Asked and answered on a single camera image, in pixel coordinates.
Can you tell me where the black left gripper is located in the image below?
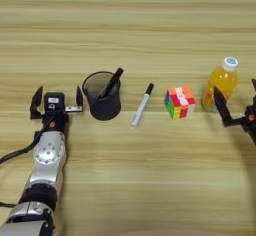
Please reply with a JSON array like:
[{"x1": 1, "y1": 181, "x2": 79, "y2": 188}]
[{"x1": 29, "y1": 85, "x2": 84, "y2": 134}]

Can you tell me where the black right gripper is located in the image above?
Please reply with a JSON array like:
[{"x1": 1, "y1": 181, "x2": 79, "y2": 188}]
[{"x1": 213, "y1": 78, "x2": 256, "y2": 141}]

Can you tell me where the black mesh pen cup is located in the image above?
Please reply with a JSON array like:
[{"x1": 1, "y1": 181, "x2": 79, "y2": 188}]
[{"x1": 81, "y1": 71, "x2": 122, "y2": 122}]

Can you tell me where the colourful puzzle cube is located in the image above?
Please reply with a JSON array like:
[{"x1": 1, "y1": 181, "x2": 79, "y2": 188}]
[{"x1": 163, "y1": 85, "x2": 197, "y2": 121}]

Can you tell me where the black marker pen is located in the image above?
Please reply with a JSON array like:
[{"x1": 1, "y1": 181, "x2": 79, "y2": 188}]
[{"x1": 97, "y1": 67, "x2": 124, "y2": 100}]

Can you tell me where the white marker with black cap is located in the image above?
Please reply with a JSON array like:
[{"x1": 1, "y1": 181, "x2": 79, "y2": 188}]
[{"x1": 130, "y1": 82, "x2": 155, "y2": 128}]

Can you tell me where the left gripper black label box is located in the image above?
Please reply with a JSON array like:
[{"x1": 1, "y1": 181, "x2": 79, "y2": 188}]
[{"x1": 43, "y1": 92, "x2": 66, "y2": 113}]

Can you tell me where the orange juice bottle white cap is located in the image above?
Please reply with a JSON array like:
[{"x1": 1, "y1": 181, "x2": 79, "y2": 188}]
[{"x1": 201, "y1": 56, "x2": 240, "y2": 114}]

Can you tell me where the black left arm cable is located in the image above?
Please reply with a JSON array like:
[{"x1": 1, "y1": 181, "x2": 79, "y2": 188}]
[{"x1": 0, "y1": 118, "x2": 56, "y2": 209}]

